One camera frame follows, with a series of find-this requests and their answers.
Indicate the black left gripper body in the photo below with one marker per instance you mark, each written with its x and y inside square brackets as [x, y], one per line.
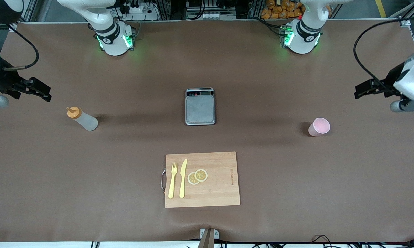
[390, 82]

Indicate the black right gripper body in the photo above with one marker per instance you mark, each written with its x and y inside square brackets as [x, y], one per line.
[1, 81]

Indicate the translucent sauce bottle orange cap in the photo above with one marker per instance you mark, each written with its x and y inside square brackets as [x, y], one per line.
[86, 122]

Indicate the pink plastic cup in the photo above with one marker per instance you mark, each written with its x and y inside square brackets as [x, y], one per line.
[318, 127]

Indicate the orange snack packets pile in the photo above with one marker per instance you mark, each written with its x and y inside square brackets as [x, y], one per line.
[279, 10]

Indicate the brown table mat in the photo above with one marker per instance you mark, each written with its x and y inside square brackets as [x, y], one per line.
[296, 189]

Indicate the white power strip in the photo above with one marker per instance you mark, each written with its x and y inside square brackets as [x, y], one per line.
[148, 15]
[210, 16]

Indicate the grey digital kitchen scale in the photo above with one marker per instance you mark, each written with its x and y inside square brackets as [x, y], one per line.
[200, 110]

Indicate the yellow plastic fork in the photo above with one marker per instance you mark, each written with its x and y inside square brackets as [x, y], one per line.
[171, 189]

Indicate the yellow plastic knife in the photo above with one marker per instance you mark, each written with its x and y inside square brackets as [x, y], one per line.
[182, 179]

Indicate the lemon slice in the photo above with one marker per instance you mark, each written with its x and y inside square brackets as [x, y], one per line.
[192, 179]
[201, 175]

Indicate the metal table corner bracket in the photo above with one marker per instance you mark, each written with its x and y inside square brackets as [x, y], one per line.
[405, 23]
[12, 28]

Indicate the aluminium frame strut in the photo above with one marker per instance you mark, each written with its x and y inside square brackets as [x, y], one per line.
[165, 8]
[30, 10]
[409, 9]
[255, 8]

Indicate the grey metal bracket plate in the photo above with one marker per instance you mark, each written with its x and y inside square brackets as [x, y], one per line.
[216, 234]

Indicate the brown mount post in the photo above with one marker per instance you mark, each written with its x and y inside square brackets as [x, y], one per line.
[206, 241]

